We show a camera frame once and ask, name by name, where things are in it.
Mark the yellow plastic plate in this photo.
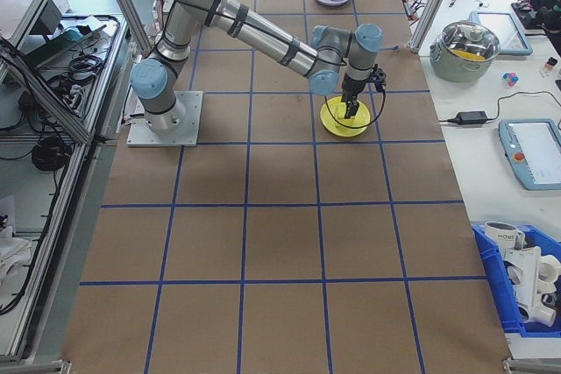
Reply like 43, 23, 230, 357
319, 95, 372, 138

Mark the grey cooking pot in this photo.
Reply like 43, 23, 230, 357
429, 39, 501, 83

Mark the black power adapter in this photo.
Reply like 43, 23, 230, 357
455, 110, 489, 126

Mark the glass pot lid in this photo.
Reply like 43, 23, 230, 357
440, 19, 501, 63

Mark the blue-grey teach pendant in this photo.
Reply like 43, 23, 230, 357
468, 10, 534, 57
498, 117, 561, 192

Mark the white printed mug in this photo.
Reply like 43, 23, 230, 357
483, 221, 527, 253

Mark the blue plastic bin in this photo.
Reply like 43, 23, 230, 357
472, 223, 561, 336

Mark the white pipe fitting assembly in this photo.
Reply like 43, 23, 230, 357
502, 245, 561, 327

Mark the green board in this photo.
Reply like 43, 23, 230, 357
41, 23, 109, 60

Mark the black monitor box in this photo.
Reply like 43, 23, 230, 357
33, 0, 66, 37

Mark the white cloth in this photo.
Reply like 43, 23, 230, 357
0, 196, 32, 290

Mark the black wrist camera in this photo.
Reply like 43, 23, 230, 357
369, 67, 389, 92

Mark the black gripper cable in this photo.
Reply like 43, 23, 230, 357
170, 0, 387, 129

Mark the black velcro strap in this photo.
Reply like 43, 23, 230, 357
226, 2, 251, 39
281, 35, 302, 67

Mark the aluminium profile post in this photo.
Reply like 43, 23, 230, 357
408, 0, 466, 54

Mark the black adapter cable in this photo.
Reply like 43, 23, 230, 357
439, 90, 561, 124

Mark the white square base plate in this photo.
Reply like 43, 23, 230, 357
126, 90, 204, 148

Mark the black camera gear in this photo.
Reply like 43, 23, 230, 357
512, 0, 561, 38

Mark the black cable bundle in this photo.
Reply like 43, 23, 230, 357
46, 47, 122, 106

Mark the black cable coil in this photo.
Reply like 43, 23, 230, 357
31, 136, 74, 173

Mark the V-shaped metal bar frame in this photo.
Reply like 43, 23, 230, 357
0, 0, 150, 364

